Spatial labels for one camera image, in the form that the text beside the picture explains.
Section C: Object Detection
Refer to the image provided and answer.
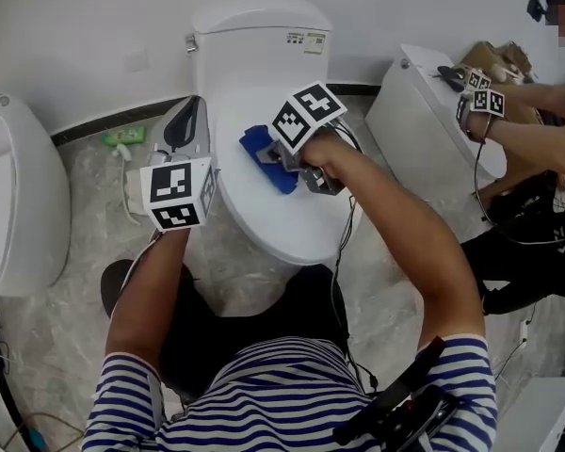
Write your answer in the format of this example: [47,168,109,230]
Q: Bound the person's black trousers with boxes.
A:
[100,259,352,404]

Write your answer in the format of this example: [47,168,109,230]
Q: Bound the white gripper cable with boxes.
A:
[121,231,164,296]

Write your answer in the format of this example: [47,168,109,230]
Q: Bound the black waist-worn device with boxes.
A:
[333,336,459,452]

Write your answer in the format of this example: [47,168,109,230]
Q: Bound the blue white striped shirt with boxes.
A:
[82,334,500,452]

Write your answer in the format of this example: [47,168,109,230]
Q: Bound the white rectangular box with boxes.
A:
[496,377,565,452]

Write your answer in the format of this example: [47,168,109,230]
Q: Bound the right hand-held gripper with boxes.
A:
[256,80,348,197]

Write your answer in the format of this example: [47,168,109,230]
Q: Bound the person's right forearm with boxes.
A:
[331,143,489,350]

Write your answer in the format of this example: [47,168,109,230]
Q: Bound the green bordered label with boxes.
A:
[304,30,328,55]

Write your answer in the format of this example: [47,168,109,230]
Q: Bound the white hose with nozzle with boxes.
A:
[112,143,142,228]

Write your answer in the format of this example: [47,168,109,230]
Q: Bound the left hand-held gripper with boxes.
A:
[139,97,220,233]

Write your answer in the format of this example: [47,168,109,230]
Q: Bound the black bag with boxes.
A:
[479,188,557,237]

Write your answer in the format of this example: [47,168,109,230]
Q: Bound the blue microfibre cloth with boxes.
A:
[238,123,299,196]

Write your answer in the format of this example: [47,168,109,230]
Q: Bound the white toilet lid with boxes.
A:
[214,87,359,266]

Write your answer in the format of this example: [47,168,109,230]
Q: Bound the white tankless toilet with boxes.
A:
[0,92,72,297]
[364,42,509,192]

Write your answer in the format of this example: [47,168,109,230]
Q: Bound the green plastic bottle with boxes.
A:
[99,126,148,148]

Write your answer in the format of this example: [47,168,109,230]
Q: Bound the white floor rag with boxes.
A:
[124,169,148,216]

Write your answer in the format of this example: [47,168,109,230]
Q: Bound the white toilet with tank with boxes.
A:
[185,0,363,317]

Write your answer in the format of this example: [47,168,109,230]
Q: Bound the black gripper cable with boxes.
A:
[330,194,380,390]

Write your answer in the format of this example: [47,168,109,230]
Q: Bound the brown cardboard box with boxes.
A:
[460,40,559,202]

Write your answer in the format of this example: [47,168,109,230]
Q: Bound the person's right hand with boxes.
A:
[300,127,359,183]

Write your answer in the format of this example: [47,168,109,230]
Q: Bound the person's left forearm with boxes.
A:
[105,226,192,376]

